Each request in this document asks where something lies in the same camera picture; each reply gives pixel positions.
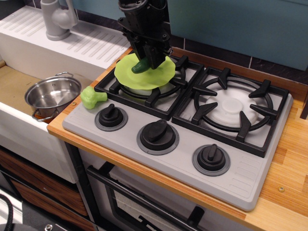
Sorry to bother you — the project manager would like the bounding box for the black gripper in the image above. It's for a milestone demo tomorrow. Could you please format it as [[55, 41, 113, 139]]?
[[118, 4, 173, 69]]

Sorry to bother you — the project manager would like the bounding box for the dark green toy pickle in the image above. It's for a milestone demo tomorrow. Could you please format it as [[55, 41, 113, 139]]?
[[131, 57, 150, 74]]

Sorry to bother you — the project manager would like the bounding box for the light green toy cauliflower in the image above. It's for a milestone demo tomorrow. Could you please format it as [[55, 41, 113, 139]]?
[[80, 86, 108, 109]]

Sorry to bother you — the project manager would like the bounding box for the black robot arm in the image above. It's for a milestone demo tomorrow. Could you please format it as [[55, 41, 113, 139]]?
[[118, 0, 172, 74]]

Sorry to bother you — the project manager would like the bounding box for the light green plate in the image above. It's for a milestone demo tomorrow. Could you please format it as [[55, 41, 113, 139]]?
[[114, 53, 176, 90]]

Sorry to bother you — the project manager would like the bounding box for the stainless steel pot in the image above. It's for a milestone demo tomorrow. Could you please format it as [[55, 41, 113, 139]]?
[[25, 72, 82, 122]]

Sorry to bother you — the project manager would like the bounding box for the white toy sink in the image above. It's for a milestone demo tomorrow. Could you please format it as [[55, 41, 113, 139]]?
[[0, 6, 129, 183]]

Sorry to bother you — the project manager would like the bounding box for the white left burner cap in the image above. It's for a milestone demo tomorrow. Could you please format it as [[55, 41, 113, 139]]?
[[118, 70, 186, 96]]

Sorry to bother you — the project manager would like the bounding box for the white burner cap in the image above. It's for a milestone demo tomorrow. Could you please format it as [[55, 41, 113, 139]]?
[[118, 70, 186, 96], [205, 88, 264, 128]]

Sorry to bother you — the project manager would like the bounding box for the black left burner grate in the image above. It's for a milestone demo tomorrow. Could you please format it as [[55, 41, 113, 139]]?
[[94, 55, 205, 120]]

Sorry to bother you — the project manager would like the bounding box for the black burner grate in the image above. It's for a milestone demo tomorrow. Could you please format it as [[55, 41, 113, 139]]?
[[172, 67, 293, 157], [94, 55, 205, 120]]

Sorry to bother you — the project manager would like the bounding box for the black left stove knob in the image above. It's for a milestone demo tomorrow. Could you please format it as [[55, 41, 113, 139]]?
[[94, 103, 128, 132]]

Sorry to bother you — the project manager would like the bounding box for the black stove knob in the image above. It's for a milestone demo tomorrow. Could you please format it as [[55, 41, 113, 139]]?
[[94, 103, 128, 132], [192, 144, 231, 177], [137, 119, 180, 155]]

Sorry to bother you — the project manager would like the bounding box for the black middle stove knob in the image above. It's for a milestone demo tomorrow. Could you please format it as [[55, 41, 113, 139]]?
[[137, 119, 180, 155]]

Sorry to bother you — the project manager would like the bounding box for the grey toy faucet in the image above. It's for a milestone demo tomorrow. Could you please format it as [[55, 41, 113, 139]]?
[[40, 0, 78, 41]]

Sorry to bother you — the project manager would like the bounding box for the white right burner cap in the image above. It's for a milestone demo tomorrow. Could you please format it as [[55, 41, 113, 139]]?
[[205, 88, 264, 128]]

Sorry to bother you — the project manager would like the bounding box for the grey toy stove top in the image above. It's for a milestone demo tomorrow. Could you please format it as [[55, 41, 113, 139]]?
[[62, 57, 294, 212]]

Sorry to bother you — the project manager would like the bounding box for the black right burner grate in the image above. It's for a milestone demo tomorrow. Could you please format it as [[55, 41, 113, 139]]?
[[172, 67, 293, 157]]

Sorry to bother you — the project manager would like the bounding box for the black right stove knob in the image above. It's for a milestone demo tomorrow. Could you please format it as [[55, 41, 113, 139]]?
[[192, 144, 231, 177]]

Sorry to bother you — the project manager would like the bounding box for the toy oven door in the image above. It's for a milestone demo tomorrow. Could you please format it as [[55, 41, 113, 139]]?
[[79, 150, 249, 231]]

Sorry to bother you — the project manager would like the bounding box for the wooden drawer front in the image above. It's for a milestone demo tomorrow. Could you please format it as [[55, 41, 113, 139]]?
[[0, 147, 94, 231]]

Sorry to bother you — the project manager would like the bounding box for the black oven door handle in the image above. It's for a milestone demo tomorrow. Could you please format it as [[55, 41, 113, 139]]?
[[86, 162, 204, 231]]

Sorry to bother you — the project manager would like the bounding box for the black braided cable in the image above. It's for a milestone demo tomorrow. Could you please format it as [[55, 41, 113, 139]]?
[[0, 193, 15, 227]]

